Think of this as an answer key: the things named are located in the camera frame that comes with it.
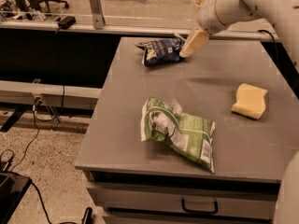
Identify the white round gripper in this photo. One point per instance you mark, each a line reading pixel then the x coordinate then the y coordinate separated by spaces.
pixel 209 16

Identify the blue chip bag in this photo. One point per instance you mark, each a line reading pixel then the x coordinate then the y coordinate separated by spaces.
pixel 161 51

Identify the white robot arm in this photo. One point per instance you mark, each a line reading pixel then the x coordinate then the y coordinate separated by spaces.
pixel 283 15

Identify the green jalapeno chip bag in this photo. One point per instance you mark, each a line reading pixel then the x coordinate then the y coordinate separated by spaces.
pixel 188 135

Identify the clear acrylic barrier panel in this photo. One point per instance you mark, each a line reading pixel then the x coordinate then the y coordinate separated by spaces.
pixel 162 16

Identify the yellow sponge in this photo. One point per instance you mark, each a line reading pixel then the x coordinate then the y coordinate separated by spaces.
pixel 250 101

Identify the black power adapter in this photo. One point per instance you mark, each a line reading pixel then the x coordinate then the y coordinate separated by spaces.
pixel 66 22

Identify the grey cabinet drawer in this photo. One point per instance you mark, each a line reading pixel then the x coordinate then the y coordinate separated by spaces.
pixel 165 203

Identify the black box on floor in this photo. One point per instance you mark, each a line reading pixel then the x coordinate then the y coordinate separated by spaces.
pixel 12 188

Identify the left metal panel bracket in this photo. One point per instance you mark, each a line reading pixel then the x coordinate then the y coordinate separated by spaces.
pixel 97 13

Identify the black drawer handle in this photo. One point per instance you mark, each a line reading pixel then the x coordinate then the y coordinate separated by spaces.
pixel 199 208

